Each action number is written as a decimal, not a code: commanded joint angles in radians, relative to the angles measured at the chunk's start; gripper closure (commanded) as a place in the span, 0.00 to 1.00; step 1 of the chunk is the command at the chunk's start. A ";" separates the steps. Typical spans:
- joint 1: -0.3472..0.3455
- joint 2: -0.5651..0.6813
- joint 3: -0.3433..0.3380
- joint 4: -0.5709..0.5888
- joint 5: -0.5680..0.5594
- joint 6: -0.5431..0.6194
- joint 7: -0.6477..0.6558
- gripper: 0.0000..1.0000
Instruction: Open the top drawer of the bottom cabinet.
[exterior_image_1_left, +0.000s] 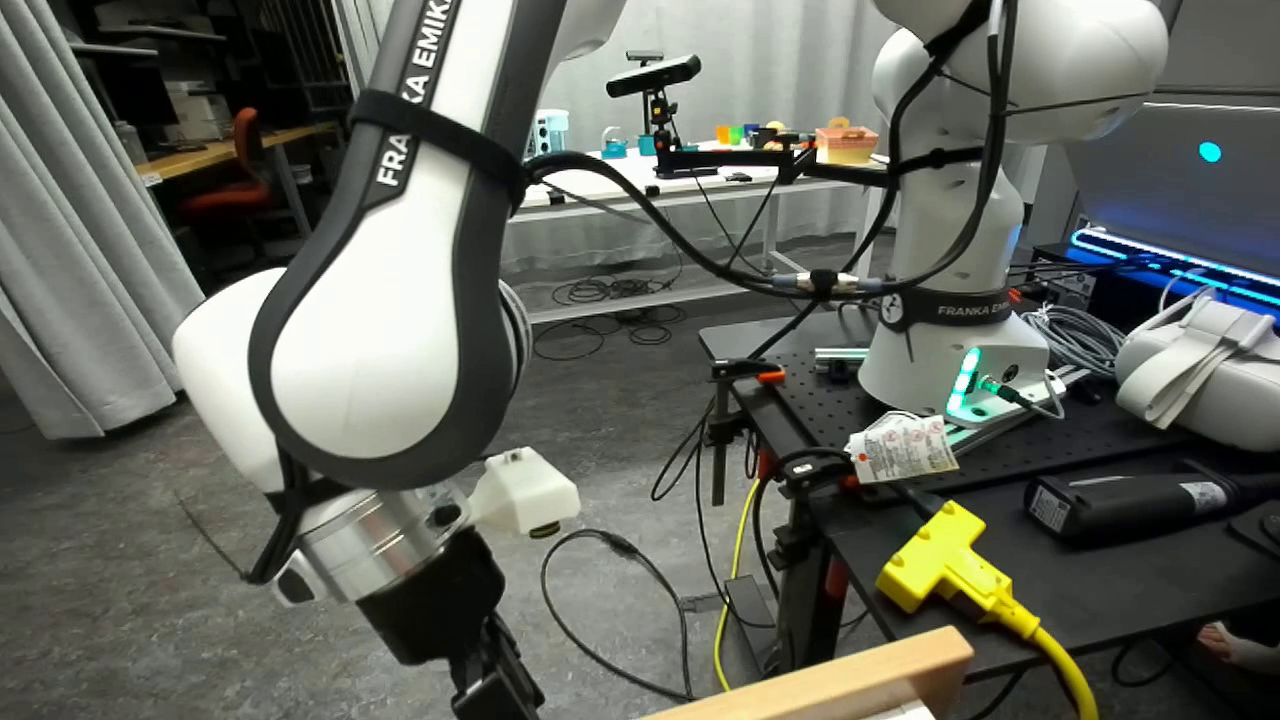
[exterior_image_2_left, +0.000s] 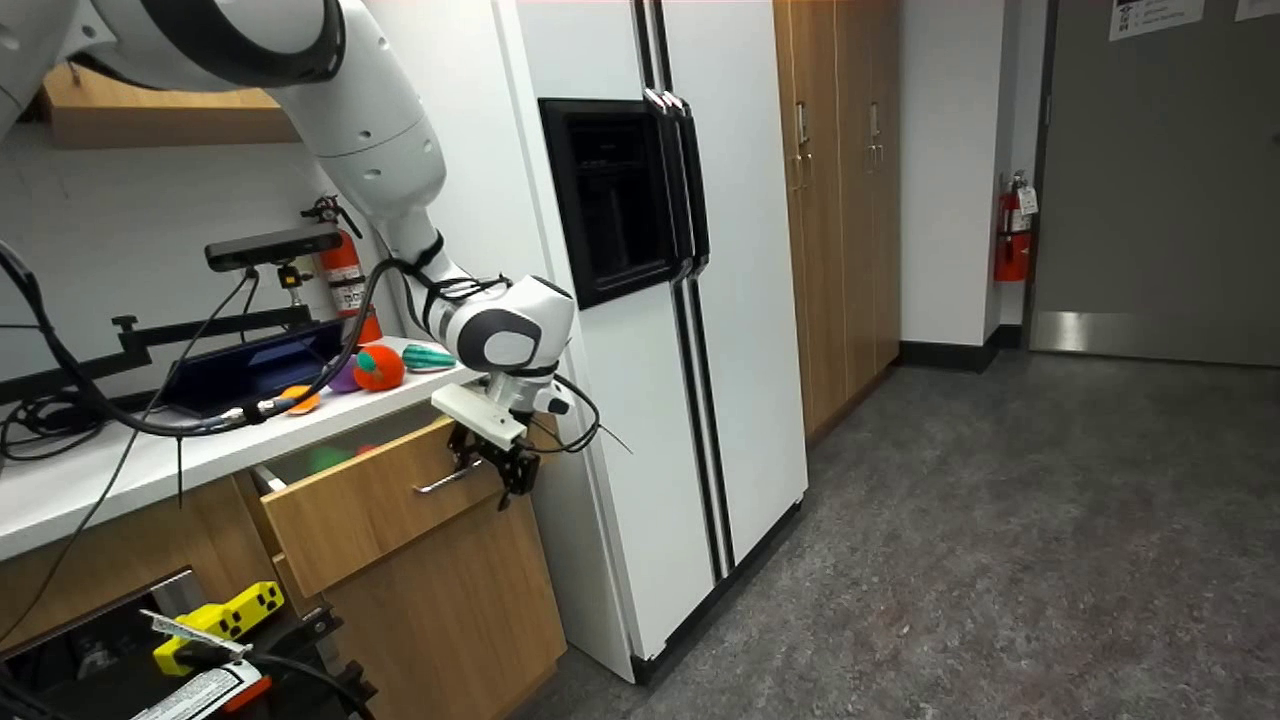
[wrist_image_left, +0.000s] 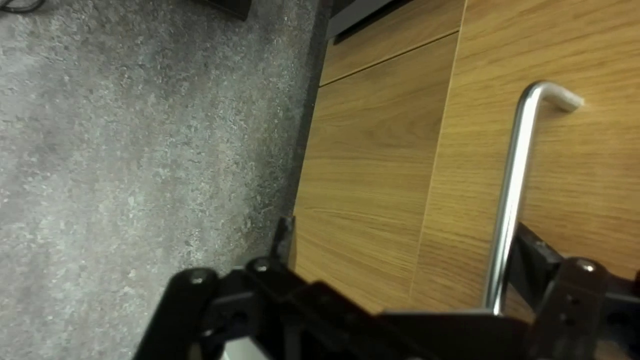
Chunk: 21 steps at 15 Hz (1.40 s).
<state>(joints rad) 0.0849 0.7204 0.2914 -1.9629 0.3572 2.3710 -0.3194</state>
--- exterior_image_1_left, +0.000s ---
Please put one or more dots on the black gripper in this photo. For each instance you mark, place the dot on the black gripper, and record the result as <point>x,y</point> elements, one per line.
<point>445,615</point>

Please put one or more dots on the wooden drawer white inside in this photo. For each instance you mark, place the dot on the wooden drawer white inside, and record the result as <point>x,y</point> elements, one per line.
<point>826,681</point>

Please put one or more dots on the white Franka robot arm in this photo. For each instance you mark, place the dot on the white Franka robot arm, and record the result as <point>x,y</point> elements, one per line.
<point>386,334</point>

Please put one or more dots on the red clamp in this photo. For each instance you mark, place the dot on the red clamp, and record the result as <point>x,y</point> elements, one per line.
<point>770,378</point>

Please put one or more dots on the yellow power plug block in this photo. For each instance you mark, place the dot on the yellow power plug block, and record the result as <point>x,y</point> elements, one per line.
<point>932,555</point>

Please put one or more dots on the white printed packet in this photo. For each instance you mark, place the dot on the white printed packet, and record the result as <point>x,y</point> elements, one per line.
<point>900,446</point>

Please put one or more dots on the white table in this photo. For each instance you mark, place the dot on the white table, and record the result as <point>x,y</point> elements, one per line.
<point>603,201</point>

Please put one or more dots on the red office chair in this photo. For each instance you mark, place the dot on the red office chair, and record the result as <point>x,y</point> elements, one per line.
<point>232,199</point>

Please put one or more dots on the colourful toy blocks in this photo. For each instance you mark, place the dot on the colourful toy blocks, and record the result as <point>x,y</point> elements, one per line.
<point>744,132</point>

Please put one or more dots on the wooden desk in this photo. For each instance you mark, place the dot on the wooden desk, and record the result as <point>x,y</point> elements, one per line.
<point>202,156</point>

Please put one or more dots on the black robot table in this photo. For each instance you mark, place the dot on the black robot table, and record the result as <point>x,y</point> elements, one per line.
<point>1135,585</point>

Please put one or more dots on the orange toy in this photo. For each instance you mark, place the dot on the orange toy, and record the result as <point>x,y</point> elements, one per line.
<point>845,143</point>

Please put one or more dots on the black power brick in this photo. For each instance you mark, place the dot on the black power brick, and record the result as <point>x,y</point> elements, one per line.
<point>1135,507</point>

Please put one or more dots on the dark shelving unit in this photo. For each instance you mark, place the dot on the dark shelving unit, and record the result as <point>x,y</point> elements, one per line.
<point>132,65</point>

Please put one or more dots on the grey computer blue light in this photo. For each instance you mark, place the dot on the grey computer blue light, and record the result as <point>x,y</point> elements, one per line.
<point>1175,201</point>

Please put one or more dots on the green lit bracket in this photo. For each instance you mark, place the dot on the green lit bracket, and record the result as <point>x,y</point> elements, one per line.
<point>983,385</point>

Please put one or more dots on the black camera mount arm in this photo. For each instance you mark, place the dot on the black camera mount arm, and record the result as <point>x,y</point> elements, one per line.
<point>732,161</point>

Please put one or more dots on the black stereo camera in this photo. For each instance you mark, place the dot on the black stereo camera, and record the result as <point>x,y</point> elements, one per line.
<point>655,75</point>

